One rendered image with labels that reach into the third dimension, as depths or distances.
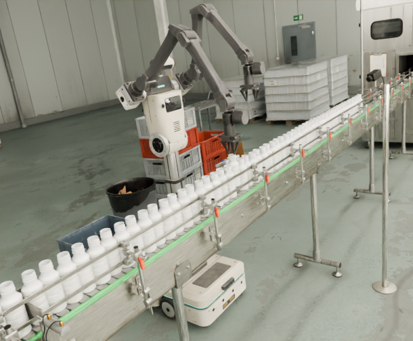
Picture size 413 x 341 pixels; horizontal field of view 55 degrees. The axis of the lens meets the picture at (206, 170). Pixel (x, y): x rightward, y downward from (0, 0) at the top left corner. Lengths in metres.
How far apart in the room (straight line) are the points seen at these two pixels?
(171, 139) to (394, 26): 4.22
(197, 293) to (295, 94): 6.20
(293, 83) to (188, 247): 6.82
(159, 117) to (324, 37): 10.10
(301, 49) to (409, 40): 6.71
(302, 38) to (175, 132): 10.17
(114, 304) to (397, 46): 5.27
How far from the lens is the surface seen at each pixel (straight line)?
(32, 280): 1.28
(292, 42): 12.54
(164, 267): 1.58
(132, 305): 1.51
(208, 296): 2.59
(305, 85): 8.17
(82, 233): 2.08
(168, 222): 1.59
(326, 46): 12.20
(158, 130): 2.44
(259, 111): 9.28
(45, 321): 1.22
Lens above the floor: 1.71
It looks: 17 degrees down
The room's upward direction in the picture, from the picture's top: 7 degrees counter-clockwise
